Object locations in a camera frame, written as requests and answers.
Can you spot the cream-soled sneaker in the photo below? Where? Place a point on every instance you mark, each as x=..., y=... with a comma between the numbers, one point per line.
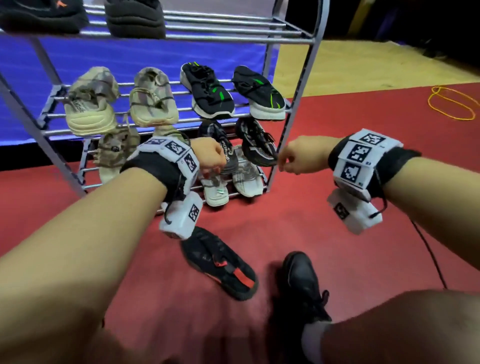
x=153, y=101

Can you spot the black orange-marked sneaker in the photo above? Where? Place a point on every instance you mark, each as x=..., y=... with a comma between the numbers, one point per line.
x=41, y=15

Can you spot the black ribbed-sole sneaker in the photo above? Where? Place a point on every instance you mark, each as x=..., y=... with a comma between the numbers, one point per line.
x=221, y=262

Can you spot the blue printed banner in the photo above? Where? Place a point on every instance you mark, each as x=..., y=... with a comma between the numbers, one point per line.
x=123, y=60

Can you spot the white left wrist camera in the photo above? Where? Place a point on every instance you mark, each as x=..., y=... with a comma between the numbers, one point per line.
x=182, y=217

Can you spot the black marker right wristband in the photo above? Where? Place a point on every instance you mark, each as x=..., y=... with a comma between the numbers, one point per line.
x=367, y=161

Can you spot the person's black right shoe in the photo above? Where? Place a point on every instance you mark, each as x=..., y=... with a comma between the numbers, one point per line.
x=303, y=285

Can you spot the person's right leg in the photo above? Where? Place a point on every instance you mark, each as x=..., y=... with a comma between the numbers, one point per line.
x=405, y=330

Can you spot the person's white right sock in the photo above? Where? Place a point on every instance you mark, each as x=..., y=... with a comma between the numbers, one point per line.
x=313, y=341

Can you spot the grey metal shoe rack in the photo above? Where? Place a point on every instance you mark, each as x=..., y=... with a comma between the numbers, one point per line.
x=292, y=93

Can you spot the black marker left wristband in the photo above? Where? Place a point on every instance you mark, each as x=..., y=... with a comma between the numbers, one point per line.
x=157, y=165

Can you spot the black lug-sole sneaker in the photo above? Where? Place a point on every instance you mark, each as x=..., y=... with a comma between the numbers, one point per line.
x=135, y=20

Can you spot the person's right forearm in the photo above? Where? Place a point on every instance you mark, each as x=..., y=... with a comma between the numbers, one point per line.
x=435, y=202

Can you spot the black green-striped sneaker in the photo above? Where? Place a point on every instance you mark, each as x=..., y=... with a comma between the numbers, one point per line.
x=206, y=93
x=262, y=97

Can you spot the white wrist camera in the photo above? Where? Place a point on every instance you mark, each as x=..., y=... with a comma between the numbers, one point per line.
x=182, y=217
x=354, y=215

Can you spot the pastel iridescent sneaker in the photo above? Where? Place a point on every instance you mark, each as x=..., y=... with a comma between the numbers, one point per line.
x=90, y=108

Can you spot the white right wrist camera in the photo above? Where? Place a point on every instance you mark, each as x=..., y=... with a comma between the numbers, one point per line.
x=354, y=215

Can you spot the black marker wristband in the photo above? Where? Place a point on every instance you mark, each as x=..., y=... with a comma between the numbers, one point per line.
x=157, y=165
x=367, y=161

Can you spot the cream chunky sneaker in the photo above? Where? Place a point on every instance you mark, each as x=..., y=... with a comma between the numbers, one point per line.
x=116, y=150
x=168, y=133

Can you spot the white knit sneaker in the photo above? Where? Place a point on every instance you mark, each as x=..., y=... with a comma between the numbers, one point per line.
x=245, y=176
x=215, y=191

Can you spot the person's left forearm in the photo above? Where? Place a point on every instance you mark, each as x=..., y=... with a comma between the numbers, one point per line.
x=75, y=255

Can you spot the person's right hand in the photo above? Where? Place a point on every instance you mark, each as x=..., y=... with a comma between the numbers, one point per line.
x=307, y=153

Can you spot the person's left hand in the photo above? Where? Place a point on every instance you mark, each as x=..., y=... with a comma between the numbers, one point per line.
x=210, y=155

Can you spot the black grey mesh sneaker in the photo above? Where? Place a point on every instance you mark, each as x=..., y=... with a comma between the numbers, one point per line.
x=257, y=144
x=225, y=146

